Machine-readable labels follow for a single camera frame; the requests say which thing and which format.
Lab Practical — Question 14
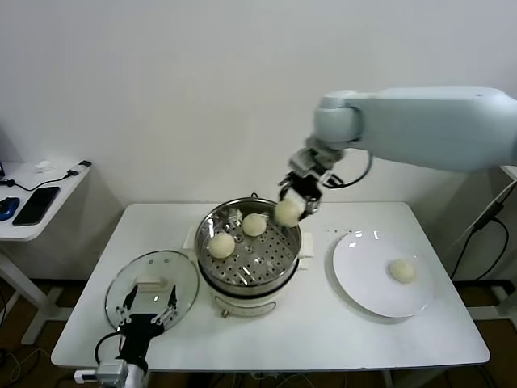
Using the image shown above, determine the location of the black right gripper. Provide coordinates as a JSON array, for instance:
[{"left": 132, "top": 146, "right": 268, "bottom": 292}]
[{"left": 277, "top": 173, "right": 324, "bottom": 221}]

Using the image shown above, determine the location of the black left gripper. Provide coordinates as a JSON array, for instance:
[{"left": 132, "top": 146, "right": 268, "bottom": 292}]
[{"left": 115, "top": 282, "right": 180, "bottom": 361}]

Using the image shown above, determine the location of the white steamed baozi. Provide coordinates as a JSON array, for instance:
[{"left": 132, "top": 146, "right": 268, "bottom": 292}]
[
  {"left": 388, "top": 258, "right": 417, "bottom": 284},
  {"left": 208, "top": 233, "right": 236, "bottom": 259},
  {"left": 274, "top": 200, "right": 302, "bottom": 227},
  {"left": 241, "top": 213, "right": 267, "bottom": 238}
]

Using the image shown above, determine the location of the glass lid cream handle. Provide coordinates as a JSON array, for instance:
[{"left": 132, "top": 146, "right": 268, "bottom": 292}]
[{"left": 104, "top": 250, "right": 201, "bottom": 331}]

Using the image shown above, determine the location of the perforated steel steamer basket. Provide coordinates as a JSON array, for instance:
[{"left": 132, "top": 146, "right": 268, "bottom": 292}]
[{"left": 194, "top": 196, "right": 302, "bottom": 286}]

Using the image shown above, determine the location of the cream electric cooker pot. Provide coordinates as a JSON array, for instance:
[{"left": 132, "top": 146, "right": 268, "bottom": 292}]
[{"left": 183, "top": 226, "right": 315, "bottom": 320}]

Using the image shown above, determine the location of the white round plate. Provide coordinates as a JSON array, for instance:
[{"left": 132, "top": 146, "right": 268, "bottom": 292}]
[{"left": 331, "top": 230, "right": 435, "bottom": 318}]

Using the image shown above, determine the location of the white side table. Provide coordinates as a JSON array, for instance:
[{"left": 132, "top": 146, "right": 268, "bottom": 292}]
[{"left": 0, "top": 161, "right": 92, "bottom": 344}]

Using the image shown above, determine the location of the black smartphone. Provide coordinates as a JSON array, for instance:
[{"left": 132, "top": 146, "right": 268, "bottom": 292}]
[{"left": 11, "top": 186, "right": 61, "bottom": 227}]

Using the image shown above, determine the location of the blue computer mouse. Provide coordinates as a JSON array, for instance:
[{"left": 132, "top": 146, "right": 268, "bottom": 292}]
[{"left": 0, "top": 196, "right": 20, "bottom": 221}]

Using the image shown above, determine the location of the white table with appliance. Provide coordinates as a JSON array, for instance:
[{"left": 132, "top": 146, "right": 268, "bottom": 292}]
[{"left": 468, "top": 164, "right": 517, "bottom": 321}]

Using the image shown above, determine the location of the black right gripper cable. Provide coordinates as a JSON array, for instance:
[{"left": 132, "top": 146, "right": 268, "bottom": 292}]
[{"left": 322, "top": 151, "right": 375, "bottom": 190}]

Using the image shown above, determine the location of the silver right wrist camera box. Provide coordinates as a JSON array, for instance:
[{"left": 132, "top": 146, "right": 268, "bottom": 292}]
[{"left": 288, "top": 147, "right": 324, "bottom": 175}]

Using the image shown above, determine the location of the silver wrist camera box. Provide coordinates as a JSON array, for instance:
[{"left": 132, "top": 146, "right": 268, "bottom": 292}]
[
  {"left": 95, "top": 361, "right": 128, "bottom": 387},
  {"left": 288, "top": 147, "right": 324, "bottom": 175}
]

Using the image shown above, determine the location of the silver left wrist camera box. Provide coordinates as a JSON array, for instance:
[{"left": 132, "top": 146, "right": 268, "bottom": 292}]
[{"left": 95, "top": 361, "right": 128, "bottom": 387}]

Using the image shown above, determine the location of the black charger cable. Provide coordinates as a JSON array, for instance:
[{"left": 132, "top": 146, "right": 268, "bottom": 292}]
[{"left": 0, "top": 160, "right": 92, "bottom": 193}]

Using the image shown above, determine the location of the black power adapter cable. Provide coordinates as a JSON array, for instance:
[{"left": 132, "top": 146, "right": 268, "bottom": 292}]
[{"left": 450, "top": 200, "right": 511, "bottom": 280}]

